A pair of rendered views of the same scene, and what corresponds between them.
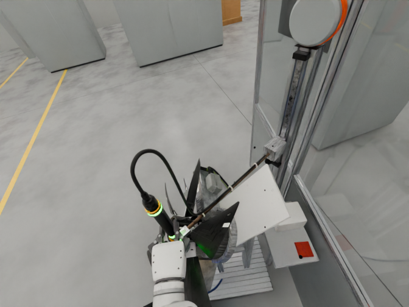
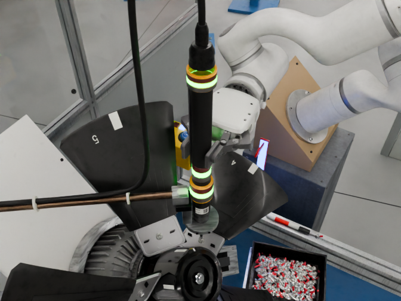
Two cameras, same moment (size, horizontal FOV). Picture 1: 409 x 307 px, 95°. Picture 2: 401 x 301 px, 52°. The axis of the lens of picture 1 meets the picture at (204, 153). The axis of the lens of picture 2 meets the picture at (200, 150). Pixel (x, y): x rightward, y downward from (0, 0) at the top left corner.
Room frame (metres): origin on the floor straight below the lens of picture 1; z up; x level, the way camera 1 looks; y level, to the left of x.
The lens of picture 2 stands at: (0.70, 0.39, 1.96)
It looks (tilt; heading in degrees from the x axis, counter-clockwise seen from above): 46 degrees down; 207
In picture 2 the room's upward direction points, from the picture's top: straight up
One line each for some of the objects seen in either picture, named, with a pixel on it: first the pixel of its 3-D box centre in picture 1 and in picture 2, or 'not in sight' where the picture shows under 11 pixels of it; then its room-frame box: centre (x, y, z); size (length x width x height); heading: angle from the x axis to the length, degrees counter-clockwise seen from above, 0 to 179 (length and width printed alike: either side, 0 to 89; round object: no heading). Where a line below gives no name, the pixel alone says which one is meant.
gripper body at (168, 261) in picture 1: (168, 263); (228, 114); (0.16, 0.17, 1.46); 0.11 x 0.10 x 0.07; 178
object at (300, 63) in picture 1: (285, 123); not in sight; (0.64, -0.40, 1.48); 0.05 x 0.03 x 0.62; 33
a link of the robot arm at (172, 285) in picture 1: (168, 288); (243, 96); (0.10, 0.17, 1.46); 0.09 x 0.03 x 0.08; 88
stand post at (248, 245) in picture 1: (247, 247); not in sight; (0.39, -0.17, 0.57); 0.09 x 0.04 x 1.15; 178
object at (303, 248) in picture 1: (304, 248); not in sight; (0.24, -0.44, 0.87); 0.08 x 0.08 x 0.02; 83
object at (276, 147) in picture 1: (274, 148); not in sight; (0.61, -0.36, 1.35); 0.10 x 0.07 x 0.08; 123
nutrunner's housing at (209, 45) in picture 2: (168, 227); (201, 149); (0.27, 0.17, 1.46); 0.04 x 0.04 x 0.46
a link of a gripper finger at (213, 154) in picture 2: (159, 233); (222, 152); (0.25, 0.20, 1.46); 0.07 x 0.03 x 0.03; 178
